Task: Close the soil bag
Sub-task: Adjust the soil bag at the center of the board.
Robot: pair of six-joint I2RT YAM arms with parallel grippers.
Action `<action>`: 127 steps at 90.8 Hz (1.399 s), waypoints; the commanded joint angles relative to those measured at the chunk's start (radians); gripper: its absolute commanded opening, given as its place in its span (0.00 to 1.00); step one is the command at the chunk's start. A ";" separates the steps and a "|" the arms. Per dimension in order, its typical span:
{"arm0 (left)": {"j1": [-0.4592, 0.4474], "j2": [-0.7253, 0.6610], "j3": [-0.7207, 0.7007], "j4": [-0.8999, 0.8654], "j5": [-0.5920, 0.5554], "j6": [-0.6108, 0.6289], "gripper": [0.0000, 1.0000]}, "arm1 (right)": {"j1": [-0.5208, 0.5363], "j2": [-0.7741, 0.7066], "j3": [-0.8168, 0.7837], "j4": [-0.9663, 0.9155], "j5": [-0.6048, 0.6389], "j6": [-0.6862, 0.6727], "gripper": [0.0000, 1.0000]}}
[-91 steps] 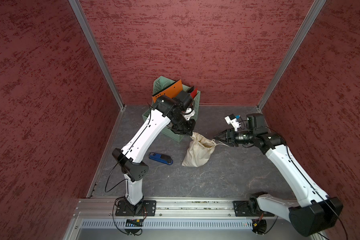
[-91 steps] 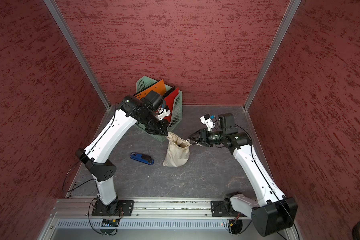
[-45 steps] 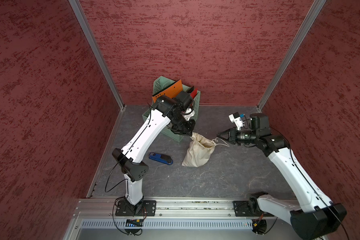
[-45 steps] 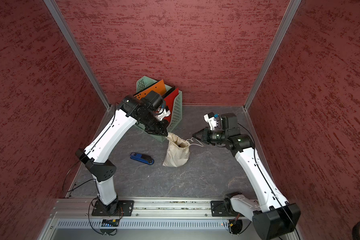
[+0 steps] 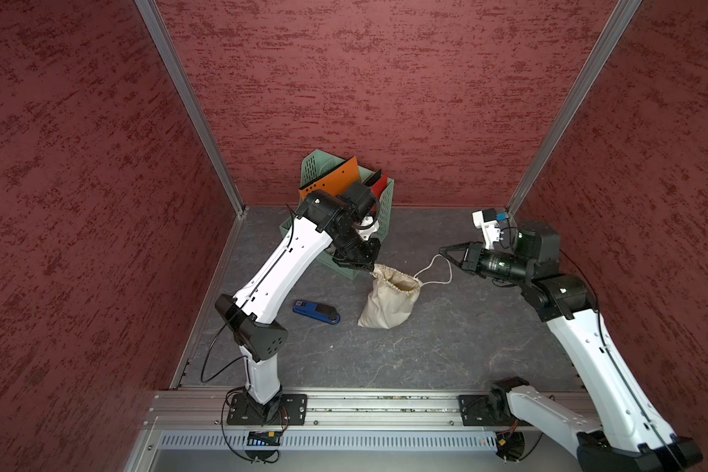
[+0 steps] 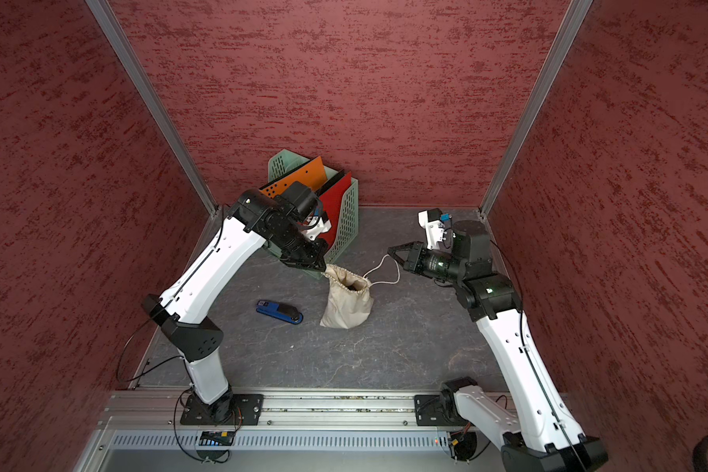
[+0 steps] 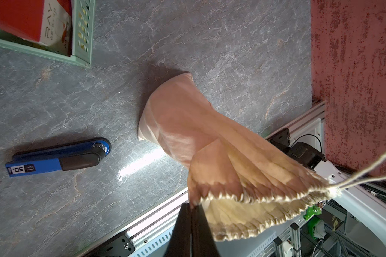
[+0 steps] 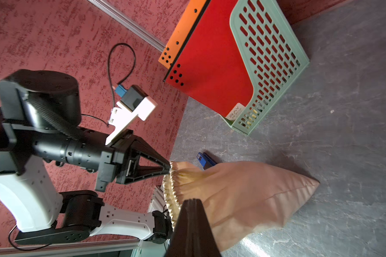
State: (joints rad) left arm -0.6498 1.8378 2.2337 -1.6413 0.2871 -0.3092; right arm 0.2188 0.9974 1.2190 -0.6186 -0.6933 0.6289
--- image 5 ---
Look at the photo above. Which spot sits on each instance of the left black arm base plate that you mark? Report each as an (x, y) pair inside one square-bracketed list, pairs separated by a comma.
[(285, 409)]

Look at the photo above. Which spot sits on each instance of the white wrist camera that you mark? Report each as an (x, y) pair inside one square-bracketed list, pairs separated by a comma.
[(491, 222), (368, 227)]

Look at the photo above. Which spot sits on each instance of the left aluminium corner post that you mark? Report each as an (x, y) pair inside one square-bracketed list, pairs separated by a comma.
[(167, 51)]

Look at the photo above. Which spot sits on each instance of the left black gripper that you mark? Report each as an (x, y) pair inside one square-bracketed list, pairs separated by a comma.
[(364, 261)]

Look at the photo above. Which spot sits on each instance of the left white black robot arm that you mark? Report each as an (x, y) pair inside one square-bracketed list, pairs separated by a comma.
[(343, 223)]

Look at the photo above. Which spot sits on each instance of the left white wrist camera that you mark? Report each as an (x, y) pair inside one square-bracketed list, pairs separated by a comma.
[(368, 227)]

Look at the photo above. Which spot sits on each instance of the green plastic file rack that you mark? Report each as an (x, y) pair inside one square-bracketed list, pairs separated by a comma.
[(303, 244)]

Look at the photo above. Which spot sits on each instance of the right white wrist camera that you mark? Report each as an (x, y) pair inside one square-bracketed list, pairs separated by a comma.
[(491, 222)]

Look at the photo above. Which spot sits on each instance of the orange folder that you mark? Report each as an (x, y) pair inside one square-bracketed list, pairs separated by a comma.
[(328, 174)]

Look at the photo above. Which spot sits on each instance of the aluminium corner post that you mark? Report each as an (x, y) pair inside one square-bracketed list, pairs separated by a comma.
[(167, 51), (596, 60)]

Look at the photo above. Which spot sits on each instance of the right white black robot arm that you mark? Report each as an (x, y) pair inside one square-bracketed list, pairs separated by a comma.
[(629, 433)]

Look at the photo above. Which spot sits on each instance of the blue black stapler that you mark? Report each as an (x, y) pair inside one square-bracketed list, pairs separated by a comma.
[(317, 311)]

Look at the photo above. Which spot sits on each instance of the right aluminium corner post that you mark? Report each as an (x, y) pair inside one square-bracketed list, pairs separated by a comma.
[(596, 60)]

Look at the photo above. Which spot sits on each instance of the red folder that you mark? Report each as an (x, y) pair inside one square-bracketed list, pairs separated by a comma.
[(377, 183)]

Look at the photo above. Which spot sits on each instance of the beige drawstring cloth bag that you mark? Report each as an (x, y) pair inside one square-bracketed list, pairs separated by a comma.
[(394, 295)]

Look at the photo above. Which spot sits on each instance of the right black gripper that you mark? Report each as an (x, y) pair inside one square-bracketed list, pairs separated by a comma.
[(471, 259)]

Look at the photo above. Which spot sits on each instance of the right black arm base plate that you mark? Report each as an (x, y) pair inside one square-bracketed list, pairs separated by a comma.
[(484, 410)]

